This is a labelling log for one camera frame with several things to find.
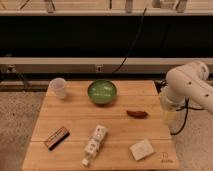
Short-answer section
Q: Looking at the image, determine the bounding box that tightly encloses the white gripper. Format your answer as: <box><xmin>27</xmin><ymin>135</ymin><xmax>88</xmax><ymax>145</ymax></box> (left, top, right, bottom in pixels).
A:
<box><xmin>159</xmin><ymin>87</ymin><xmax>182</xmax><ymax>125</ymax></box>

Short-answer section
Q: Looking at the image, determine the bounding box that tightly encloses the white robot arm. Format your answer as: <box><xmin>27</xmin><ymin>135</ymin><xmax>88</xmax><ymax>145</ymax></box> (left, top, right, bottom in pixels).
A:
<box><xmin>159</xmin><ymin>61</ymin><xmax>213</xmax><ymax>124</ymax></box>

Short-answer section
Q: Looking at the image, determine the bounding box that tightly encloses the white sponge block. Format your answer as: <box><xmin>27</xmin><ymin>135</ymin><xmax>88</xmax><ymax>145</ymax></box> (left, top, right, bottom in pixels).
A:
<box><xmin>130</xmin><ymin>139</ymin><xmax>154</xmax><ymax>161</ymax></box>

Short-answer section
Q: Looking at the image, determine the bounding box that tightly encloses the green bowl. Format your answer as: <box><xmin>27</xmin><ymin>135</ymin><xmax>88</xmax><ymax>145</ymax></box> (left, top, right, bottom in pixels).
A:
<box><xmin>87</xmin><ymin>80</ymin><xmax>117</xmax><ymax>105</ymax></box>

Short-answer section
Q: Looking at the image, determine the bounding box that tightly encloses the white plastic bottle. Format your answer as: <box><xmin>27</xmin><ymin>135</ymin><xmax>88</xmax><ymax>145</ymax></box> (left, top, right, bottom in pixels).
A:
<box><xmin>82</xmin><ymin>125</ymin><xmax>108</xmax><ymax>167</ymax></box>

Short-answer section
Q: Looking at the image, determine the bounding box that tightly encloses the translucent plastic cup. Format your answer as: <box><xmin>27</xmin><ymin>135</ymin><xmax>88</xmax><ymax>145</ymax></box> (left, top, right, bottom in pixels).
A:
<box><xmin>49</xmin><ymin>78</ymin><xmax>67</xmax><ymax>99</ymax></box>

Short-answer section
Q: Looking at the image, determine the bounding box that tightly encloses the brown chocolate bar box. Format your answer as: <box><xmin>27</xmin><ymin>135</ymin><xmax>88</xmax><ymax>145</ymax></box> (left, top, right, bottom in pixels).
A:
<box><xmin>44</xmin><ymin>127</ymin><xmax>70</xmax><ymax>151</ymax></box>

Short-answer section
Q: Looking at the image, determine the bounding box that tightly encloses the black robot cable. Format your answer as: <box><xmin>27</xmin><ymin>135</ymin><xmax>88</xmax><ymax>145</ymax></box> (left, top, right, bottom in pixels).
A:
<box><xmin>156</xmin><ymin>79</ymin><xmax>205</xmax><ymax>136</ymax></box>

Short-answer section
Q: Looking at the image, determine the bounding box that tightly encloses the black hanging cable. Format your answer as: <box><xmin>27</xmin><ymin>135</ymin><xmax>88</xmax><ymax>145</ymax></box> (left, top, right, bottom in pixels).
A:
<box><xmin>111</xmin><ymin>7</ymin><xmax>148</xmax><ymax>74</ymax></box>

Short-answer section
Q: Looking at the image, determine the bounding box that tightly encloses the grey metal rail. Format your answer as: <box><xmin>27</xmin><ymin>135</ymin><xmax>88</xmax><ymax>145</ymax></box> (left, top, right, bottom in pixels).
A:
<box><xmin>0</xmin><ymin>57</ymin><xmax>213</xmax><ymax>74</ymax></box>

